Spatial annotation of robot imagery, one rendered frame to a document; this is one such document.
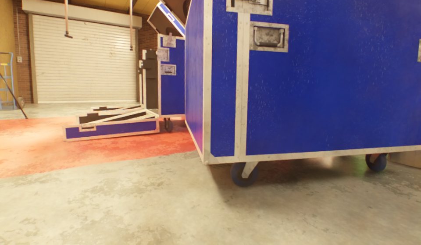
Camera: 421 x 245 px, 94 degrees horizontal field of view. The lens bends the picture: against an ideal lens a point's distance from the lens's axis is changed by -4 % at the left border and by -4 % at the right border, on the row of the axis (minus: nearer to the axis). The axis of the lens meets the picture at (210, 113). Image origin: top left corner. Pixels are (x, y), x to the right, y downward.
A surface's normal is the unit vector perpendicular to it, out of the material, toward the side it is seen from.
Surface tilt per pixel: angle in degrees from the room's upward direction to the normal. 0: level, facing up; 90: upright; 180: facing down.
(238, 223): 0
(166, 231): 0
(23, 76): 90
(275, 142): 90
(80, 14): 90
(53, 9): 90
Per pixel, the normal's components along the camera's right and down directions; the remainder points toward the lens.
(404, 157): -0.86, 0.04
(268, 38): 0.19, 0.11
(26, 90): 0.51, 0.10
